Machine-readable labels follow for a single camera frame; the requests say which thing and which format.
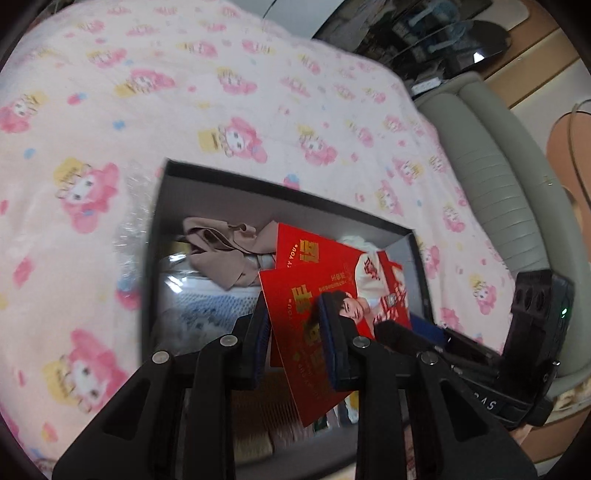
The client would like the red envelope packet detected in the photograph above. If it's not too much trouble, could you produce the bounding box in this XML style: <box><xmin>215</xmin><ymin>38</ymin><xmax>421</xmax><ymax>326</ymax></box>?
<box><xmin>259</xmin><ymin>223</ymin><xmax>411</xmax><ymax>427</ymax></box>

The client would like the orange wooden comb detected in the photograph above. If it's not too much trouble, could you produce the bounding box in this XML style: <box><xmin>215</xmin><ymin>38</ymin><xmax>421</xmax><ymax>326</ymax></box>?
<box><xmin>232</xmin><ymin>370</ymin><xmax>315</xmax><ymax>465</ymax></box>

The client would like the white fluffy plush pouch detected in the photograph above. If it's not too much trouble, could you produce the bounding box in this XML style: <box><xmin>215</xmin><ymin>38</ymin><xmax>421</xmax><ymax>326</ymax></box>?
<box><xmin>339</xmin><ymin>235</ymin><xmax>380</xmax><ymax>252</ymax></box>

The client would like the cartoon printed notebook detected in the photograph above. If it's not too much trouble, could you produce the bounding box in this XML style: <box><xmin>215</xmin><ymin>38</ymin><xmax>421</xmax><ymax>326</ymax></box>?
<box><xmin>150</xmin><ymin>253</ymin><xmax>262</xmax><ymax>356</ymax></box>

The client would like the beige fabric bow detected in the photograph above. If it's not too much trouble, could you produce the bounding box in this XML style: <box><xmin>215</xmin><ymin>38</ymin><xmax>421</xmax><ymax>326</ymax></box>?
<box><xmin>183</xmin><ymin>217</ymin><xmax>279</xmax><ymax>290</ymax></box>

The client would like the grey upholstered headboard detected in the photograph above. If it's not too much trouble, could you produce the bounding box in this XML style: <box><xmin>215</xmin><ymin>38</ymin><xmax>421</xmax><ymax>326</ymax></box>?
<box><xmin>414</xmin><ymin>73</ymin><xmax>590</xmax><ymax>398</ymax></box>

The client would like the black cardboard box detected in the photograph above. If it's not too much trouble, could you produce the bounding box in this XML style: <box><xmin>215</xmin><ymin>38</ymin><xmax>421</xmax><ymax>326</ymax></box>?
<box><xmin>140</xmin><ymin>160</ymin><xmax>433</xmax><ymax>358</ymax></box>

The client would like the white power strip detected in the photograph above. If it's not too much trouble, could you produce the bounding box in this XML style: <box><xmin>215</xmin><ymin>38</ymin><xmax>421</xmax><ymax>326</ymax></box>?
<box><xmin>410</xmin><ymin>77</ymin><xmax>443</xmax><ymax>97</ymax></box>

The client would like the pink cartoon print blanket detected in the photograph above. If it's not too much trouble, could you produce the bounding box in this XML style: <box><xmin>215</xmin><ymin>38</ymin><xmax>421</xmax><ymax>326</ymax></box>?
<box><xmin>1</xmin><ymin>1</ymin><xmax>514</xmax><ymax>474</ymax></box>

